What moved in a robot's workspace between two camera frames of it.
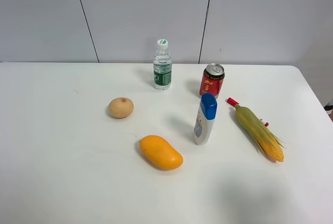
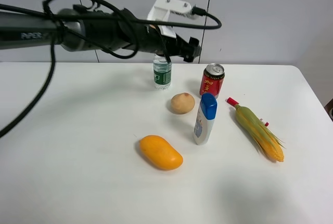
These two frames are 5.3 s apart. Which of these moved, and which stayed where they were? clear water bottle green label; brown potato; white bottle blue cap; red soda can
Moved: brown potato
Stayed: white bottle blue cap; clear water bottle green label; red soda can
